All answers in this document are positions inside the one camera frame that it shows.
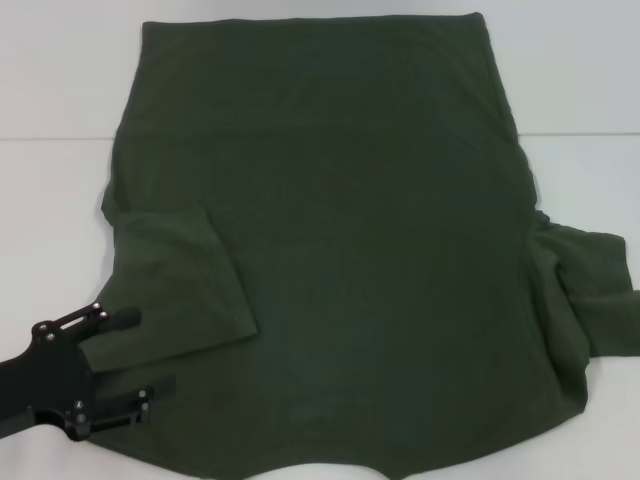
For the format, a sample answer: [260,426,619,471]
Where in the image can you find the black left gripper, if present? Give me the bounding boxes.
[0,301,177,444]

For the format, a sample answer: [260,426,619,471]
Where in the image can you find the dark green shirt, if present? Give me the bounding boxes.
[77,12,640,480]

